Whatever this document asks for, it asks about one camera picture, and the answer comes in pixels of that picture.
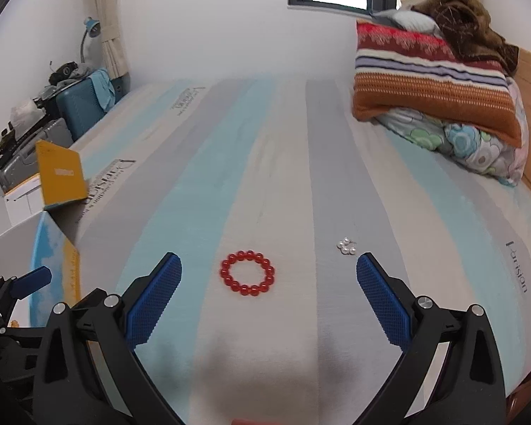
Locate striped bed sheet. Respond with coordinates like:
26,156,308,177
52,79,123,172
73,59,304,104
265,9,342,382
54,79,531,424

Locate beige curtain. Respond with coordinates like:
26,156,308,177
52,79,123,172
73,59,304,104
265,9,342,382
90,0,130,100

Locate yellow box flap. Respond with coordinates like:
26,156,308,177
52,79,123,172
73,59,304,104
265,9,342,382
35,140,88,210

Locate white pearl earrings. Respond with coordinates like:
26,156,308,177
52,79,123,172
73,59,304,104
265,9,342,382
337,237,357,256

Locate blue desk lamp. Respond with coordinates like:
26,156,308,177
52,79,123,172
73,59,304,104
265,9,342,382
79,16,101,63

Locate brown fur blanket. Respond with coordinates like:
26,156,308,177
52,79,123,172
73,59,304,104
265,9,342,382
411,0,519,76

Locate teal suitcase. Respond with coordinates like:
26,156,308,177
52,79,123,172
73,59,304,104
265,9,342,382
55,78,107,141

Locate sky print cardboard box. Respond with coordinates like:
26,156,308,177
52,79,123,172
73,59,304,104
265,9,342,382
0,211,81,327

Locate floral quilt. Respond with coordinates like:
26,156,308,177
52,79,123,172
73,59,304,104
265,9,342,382
376,78,529,186

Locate light blue cloth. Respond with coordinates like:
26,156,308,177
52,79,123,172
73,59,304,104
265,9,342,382
88,68,116,112

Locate red bead bracelet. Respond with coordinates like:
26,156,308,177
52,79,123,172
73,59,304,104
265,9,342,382
218,249,277,298

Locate grey printer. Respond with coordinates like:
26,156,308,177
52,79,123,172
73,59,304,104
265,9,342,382
0,115,74,193

